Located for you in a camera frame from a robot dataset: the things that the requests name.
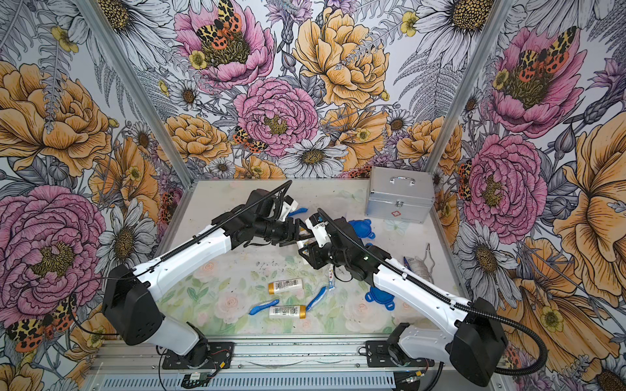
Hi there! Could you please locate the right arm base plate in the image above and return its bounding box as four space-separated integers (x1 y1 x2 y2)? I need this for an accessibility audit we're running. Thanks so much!
358 340 435 368

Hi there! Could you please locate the left aluminium frame post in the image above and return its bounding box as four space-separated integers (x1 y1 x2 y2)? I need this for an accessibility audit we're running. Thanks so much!
77 1 195 190

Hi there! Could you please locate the white gold tube nearest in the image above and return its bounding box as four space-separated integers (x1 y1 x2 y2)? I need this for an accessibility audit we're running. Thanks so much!
269 305 306 319

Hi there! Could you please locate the silver metal case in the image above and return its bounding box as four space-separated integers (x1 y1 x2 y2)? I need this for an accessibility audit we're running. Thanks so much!
365 167 435 224

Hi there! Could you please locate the blue toothbrush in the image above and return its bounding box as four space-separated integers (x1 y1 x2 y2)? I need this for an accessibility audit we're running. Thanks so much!
288 208 308 217
306 286 328 312
249 299 280 316

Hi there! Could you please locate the aluminium front rail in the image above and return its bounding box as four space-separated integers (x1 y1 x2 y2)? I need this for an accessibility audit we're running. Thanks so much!
83 335 477 390

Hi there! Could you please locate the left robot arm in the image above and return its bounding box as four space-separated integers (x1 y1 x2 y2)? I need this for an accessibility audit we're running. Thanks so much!
102 181 312 368

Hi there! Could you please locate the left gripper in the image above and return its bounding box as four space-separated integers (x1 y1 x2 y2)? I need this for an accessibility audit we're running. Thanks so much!
254 216 315 247

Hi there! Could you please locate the small toothpaste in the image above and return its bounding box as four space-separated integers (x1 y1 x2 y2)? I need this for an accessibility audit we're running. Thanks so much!
328 266 336 290

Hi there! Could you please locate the right aluminium frame post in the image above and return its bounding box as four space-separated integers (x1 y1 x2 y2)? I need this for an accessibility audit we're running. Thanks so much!
425 0 514 174

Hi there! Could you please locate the blue lid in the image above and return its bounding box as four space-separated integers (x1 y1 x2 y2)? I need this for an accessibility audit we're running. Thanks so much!
365 287 395 311
348 219 376 239

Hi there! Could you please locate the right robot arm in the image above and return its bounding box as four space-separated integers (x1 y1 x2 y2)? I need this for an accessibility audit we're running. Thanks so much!
299 213 507 386

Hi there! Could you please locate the white gold tube lower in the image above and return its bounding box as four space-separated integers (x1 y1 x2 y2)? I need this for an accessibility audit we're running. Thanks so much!
268 278 303 295

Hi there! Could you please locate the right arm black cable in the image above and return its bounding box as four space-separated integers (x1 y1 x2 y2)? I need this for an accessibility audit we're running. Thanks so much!
316 208 549 377

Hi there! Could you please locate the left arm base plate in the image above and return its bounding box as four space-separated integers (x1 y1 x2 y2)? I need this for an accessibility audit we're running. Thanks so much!
161 341 235 371

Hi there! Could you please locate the aluminium frame post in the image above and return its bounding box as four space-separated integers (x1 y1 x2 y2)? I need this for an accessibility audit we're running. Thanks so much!
425 0 514 174
77 1 195 190

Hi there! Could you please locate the white gold tube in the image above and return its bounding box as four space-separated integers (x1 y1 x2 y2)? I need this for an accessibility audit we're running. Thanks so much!
269 305 306 319
268 278 303 295

